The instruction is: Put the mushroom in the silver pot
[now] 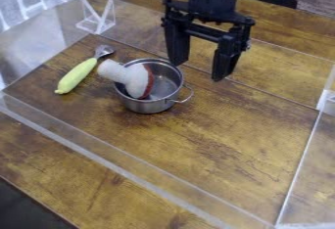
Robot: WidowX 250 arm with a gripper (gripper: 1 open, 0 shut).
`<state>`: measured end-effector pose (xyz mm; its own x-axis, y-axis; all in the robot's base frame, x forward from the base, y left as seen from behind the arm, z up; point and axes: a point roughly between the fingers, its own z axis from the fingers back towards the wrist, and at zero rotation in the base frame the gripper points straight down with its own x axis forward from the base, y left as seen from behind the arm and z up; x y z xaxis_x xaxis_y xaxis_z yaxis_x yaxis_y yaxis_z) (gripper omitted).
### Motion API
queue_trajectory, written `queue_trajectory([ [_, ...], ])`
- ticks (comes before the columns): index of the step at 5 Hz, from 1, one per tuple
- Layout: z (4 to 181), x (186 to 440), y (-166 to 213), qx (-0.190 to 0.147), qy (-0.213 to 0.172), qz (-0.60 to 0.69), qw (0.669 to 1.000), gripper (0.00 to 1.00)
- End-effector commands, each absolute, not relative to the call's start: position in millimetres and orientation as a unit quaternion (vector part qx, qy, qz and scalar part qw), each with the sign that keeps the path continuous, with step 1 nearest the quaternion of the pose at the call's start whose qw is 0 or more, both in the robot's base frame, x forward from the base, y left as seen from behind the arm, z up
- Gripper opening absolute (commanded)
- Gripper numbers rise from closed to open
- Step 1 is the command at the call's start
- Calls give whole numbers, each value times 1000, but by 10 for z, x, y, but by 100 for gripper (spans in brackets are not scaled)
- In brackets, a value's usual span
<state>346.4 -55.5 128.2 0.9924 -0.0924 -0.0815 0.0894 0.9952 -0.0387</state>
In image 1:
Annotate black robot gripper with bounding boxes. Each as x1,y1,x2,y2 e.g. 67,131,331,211
163,0,255,81

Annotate white plush mushroom red cap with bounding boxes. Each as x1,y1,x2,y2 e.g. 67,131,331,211
98,60,155,99

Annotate small silver metal pot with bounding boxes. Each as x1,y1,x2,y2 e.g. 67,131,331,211
114,58,194,115

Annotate clear acrylic triangular bracket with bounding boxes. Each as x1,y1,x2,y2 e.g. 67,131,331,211
76,0,116,34

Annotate yellow-green handled metal spoon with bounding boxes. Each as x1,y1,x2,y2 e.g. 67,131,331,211
55,45,114,95

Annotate clear acrylic enclosure wall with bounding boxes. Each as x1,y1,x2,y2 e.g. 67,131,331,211
0,0,335,229

